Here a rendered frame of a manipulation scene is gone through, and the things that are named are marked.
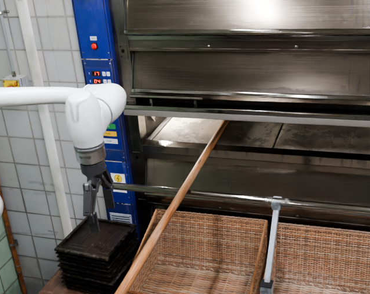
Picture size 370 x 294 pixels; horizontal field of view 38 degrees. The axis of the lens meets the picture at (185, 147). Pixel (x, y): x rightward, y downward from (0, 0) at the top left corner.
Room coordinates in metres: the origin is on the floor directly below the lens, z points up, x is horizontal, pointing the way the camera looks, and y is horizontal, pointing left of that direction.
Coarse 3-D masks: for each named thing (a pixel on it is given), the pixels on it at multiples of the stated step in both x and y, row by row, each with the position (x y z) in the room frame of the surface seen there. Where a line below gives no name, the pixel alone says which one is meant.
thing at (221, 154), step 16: (144, 144) 2.33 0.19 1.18; (160, 144) 2.31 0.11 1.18; (176, 144) 2.30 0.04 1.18; (192, 144) 2.28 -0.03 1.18; (272, 160) 2.11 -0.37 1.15; (288, 160) 2.09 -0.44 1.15; (304, 160) 2.06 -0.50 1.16; (320, 160) 2.04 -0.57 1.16; (336, 160) 2.02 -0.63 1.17; (352, 160) 1.99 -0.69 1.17; (368, 160) 1.97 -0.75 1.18
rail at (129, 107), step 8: (128, 104) 2.19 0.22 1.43; (136, 104) 2.19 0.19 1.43; (192, 112) 2.08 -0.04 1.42; (200, 112) 2.07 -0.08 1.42; (208, 112) 2.06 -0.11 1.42; (216, 112) 2.05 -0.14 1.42; (224, 112) 2.04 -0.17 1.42; (232, 112) 2.02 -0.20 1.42; (240, 112) 2.01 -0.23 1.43; (248, 112) 2.00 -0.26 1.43; (256, 112) 1.99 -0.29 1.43; (264, 112) 1.98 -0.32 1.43; (272, 112) 1.97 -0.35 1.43; (280, 112) 1.96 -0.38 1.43; (288, 112) 1.95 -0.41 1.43; (296, 112) 1.94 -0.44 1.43; (304, 112) 1.93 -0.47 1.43; (312, 112) 1.93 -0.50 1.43; (368, 120) 1.84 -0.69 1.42
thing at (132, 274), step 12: (228, 120) 2.48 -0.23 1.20; (216, 132) 2.32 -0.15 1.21; (204, 156) 2.09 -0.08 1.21; (192, 180) 1.90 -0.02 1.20; (180, 192) 1.80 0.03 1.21; (168, 216) 1.64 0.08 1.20; (156, 228) 1.57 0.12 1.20; (156, 240) 1.51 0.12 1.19; (144, 252) 1.44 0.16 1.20; (132, 264) 1.39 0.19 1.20; (132, 276) 1.33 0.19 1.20; (120, 288) 1.27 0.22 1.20
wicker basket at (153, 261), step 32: (192, 224) 2.20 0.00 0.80; (224, 224) 2.15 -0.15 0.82; (256, 224) 2.10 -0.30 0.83; (160, 256) 2.21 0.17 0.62; (192, 256) 2.16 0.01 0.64; (224, 256) 2.11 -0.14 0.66; (160, 288) 2.01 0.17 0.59; (192, 288) 1.99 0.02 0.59; (224, 288) 1.97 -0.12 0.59; (256, 288) 1.83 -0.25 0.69
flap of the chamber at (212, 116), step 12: (240, 108) 2.12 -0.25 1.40; (252, 108) 2.12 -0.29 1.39; (264, 108) 2.11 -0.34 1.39; (276, 108) 2.10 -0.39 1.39; (288, 108) 2.09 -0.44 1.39; (300, 108) 2.09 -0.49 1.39; (312, 108) 2.08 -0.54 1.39; (324, 108) 2.07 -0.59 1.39; (336, 108) 2.06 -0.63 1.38; (240, 120) 2.01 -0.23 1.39; (252, 120) 1.99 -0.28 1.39; (264, 120) 1.97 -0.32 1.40; (276, 120) 1.96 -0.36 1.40; (288, 120) 1.94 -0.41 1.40; (300, 120) 1.93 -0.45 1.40; (312, 120) 1.91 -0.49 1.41; (324, 120) 1.89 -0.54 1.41; (336, 120) 1.88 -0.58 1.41; (348, 120) 1.86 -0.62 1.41; (360, 120) 1.85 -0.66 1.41
